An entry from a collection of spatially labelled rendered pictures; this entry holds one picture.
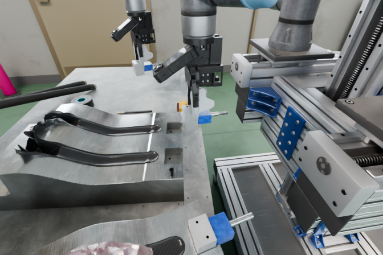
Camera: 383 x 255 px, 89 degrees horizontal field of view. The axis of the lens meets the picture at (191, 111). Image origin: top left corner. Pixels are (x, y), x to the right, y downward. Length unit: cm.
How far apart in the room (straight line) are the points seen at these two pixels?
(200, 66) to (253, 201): 96
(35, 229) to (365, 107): 75
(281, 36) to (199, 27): 44
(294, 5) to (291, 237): 102
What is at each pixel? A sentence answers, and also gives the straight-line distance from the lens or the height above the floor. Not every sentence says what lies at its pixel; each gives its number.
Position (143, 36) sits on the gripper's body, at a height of 106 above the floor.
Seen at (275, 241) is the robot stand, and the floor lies 21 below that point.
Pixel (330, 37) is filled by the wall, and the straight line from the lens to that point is 387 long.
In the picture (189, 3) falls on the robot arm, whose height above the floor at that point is 122.
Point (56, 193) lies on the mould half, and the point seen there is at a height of 86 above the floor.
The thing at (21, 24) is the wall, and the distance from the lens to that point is 327.
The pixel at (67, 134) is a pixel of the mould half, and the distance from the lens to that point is 60.
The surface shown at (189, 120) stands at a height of 94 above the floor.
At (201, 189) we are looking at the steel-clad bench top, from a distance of 55.
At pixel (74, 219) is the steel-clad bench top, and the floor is 80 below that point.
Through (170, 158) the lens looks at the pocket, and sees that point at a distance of 53.
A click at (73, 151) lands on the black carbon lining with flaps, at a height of 91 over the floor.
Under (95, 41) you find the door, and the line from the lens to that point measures 295.
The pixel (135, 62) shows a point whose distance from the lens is 88.
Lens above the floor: 126
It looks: 35 degrees down
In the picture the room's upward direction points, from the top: straight up
